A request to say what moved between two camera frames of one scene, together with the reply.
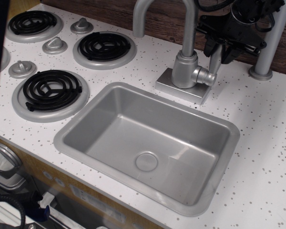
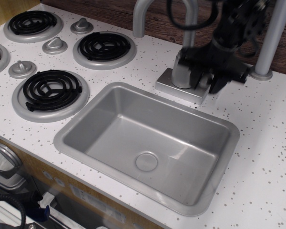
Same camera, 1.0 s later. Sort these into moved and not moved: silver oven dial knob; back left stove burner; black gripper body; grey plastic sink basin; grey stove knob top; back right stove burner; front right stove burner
Moved: black gripper body
Not moved: back left stove burner; grey stove knob top; silver oven dial knob; back right stove burner; front right stove burner; grey plastic sink basin
